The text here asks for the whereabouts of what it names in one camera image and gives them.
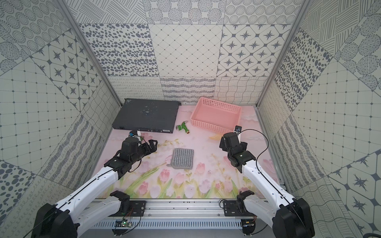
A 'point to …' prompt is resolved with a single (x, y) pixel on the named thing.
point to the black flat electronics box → (154, 115)
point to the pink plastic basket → (216, 115)
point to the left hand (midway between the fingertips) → (148, 139)
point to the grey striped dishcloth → (182, 158)
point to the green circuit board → (123, 223)
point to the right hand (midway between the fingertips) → (232, 142)
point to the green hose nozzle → (179, 127)
